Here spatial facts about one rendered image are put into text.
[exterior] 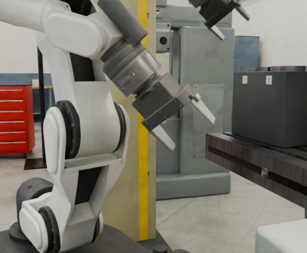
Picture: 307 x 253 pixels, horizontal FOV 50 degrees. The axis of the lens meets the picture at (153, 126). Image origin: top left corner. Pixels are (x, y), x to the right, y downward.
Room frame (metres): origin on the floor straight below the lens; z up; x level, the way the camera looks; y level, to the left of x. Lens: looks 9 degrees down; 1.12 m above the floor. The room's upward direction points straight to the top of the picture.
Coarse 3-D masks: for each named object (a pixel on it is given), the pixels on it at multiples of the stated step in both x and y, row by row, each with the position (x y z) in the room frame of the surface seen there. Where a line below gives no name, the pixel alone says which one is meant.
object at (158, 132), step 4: (156, 128) 0.65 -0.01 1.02; (160, 128) 0.66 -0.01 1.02; (152, 132) 0.64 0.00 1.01; (156, 132) 0.65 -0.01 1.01; (160, 132) 0.65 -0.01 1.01; (164, 132) 0.66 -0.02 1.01; (156, 136) 0.64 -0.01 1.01; (160, 136) 0.65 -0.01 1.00; (164, 136) 0.66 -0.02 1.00; (168, 136) 0.67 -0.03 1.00; (160, 140) 0.64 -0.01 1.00; (164, 140) 0.65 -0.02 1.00; (168, 140) 0.66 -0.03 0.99; (164, 144) 0.65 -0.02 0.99; (168, 144) 0.65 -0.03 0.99; (172, 144) 0.66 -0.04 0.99; (168, 148) 0.65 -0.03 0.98; (172, 148) 0.65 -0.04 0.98
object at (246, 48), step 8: (240, 40) 7.56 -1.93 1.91; (248, 40) 7.63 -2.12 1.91; (256, 40) 7.69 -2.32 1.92; (240, 48) 7.56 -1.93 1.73; (248, 48) 7.63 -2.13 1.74; (256, 48) 7.69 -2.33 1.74; (160, 56) 8.91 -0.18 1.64; (168, 56) 8.98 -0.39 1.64; (240, 56) 7.57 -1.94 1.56; (248, 56) 7.63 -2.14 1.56; (256, 56) 7.70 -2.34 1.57; (168, 64) 8.98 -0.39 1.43; (240, 64) 7.57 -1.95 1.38; (248, 64) 7.63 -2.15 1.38; (256, 64) 7.70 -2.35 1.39; (160, 72) 8.91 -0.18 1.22; (168, 72) 8.98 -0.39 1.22; (232, 96) 7.67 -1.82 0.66; (232, 104) 7.66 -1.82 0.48
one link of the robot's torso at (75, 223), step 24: (48, 120) 0.76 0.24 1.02; (48, 144) 0.77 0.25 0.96; (48, 168) 0.77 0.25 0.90; (72, 168) 0.76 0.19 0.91; (96, 168) 0.84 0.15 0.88; (120, 168) 0.85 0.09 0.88; (72, 192) 0.78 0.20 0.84; (96, 192) 0.88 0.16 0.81; (48, 216) 0.88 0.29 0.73; (72, 216) 0.86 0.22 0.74; (96, 216) 0.88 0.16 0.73; (48, 240) 0.85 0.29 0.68; (72, 240) 0.87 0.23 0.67
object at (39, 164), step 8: (40, 56) 4.19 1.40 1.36; (40, 64) 4.19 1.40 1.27; (40, 72) 4.19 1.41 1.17; (40, 80) 4.19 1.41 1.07; (40, 88) 4.19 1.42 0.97; (40, 96) 4.19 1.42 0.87; (40, 104) 4.19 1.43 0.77; (32, 160) 4.29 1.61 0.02; (40, 160) 4.29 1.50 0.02; (24, 168) 3.91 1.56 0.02; (32, 168) 3.93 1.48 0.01; (40, 168) 3.96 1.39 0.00
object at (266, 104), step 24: (240, 72) 0.97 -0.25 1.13; (264, 72) 0.87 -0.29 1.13; (288, 72) 0.80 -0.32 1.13; (240, 96) 0.96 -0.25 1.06; (264, 96) 0.87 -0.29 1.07; (288, 96) 0.80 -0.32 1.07; (240, 120) 0.96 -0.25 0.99; (264, 120) 0.86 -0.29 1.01; (288, 120) 0.80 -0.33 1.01; (288, 144) 0.80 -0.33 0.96
